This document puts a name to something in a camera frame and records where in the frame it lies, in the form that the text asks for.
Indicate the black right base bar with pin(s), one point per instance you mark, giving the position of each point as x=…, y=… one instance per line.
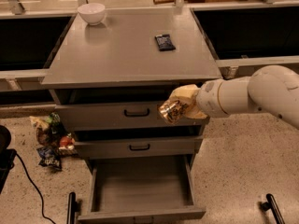
x=271, y=204

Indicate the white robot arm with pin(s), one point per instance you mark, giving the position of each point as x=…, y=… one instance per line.
x=273, y=89

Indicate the red round snack item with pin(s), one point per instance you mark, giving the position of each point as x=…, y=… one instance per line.
x=66, y=142

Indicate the dark blue snack packet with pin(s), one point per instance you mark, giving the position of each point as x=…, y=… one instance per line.
x=164, y=43

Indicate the grey drawer cabinet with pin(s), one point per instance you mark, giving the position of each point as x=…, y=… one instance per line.
x=118, y=61

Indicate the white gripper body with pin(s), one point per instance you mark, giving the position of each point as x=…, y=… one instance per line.
x=207, y=97

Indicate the black device on floor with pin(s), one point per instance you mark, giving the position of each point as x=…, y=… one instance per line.
x=7, y=156

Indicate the black left base bar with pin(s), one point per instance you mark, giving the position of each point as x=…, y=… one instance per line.
x=71, y=208

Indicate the yellow chip bag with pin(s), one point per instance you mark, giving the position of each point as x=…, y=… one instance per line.
x=39, y=123

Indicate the orange soda can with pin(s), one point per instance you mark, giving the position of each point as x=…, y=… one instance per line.
x=172, y=110

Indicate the brown wooden stick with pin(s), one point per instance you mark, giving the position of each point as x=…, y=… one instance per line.
x=158, y=2

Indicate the grey top drawer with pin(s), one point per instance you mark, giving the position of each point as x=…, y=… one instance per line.
x=110, y=116

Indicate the grey middle drawer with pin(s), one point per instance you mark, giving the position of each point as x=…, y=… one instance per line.
x=140, y=147

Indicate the white bowl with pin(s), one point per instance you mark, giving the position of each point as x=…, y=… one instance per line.
x=92, y=13

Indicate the black base bar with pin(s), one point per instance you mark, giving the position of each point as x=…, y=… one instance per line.
x=271, y=204
x=71, y=208

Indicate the brown snack bag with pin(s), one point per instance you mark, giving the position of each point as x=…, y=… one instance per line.
x=44, y=137

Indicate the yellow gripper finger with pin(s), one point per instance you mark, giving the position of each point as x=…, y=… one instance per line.
x=185, y=94
x=193, y=111

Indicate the green snack bag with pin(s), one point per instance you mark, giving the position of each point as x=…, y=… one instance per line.
x=54, y=122

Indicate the grey open bottom drawer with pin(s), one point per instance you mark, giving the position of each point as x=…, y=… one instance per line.
x=146, y=190

